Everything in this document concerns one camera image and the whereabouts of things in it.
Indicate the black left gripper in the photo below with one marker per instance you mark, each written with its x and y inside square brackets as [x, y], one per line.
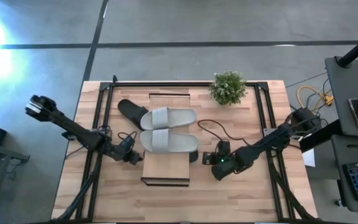
[126, 147]

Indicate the grey rubber slide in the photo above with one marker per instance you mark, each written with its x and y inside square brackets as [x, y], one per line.
[168, 118]
[168, 141]

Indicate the grey side desk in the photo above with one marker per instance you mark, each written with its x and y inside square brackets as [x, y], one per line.
[346, 90]

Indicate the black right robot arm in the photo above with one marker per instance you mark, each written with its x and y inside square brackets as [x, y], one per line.
[269, 144]

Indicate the white paper sheet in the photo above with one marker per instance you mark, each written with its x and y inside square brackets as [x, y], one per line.
[309, 158]

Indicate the black metal pole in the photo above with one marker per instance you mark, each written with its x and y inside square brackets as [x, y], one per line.
[357, 49]

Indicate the black diagonal support beam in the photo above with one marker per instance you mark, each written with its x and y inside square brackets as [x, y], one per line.
[320, 135]

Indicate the small green potted plant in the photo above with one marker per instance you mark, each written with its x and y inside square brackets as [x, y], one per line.
[227, 88]

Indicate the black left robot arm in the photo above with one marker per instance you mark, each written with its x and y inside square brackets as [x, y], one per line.
[73, 129]

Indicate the black metal table frame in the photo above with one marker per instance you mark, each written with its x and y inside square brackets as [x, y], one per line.
[182, 84]

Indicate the wooden shelf with black frame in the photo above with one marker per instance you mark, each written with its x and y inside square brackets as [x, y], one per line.
[166, 169]

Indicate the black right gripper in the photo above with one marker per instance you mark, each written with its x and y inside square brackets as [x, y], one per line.
[222, 152]

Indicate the grey keyboard cart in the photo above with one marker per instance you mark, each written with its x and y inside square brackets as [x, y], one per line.
[353, 149]

